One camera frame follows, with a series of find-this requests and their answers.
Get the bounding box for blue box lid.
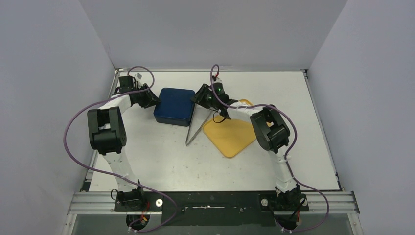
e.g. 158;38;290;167
153;88;195;120

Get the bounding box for metal tongs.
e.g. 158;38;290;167
185;105;213;147

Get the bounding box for blue chocolate box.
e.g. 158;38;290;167
153;111;193;126

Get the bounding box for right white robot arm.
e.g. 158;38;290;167
190;82;304;210

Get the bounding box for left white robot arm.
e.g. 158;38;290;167
87;74;161;211

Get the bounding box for yellow plastic tray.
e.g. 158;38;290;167
203;99;262;158

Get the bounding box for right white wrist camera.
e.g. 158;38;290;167
212;74;222;84

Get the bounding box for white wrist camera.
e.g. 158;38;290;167
134;73;142;81
212;74;222;84

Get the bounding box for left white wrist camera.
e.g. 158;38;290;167
134;73;142;81

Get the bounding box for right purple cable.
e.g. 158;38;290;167
210;64;330;233

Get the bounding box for purple cable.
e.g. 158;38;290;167
210;64;330;233
62;66;179;234

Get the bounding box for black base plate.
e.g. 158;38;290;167
112;191;309;230

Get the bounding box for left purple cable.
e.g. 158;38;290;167
62;66;179;234

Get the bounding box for aluminium rail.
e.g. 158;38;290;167
68;191;360;215

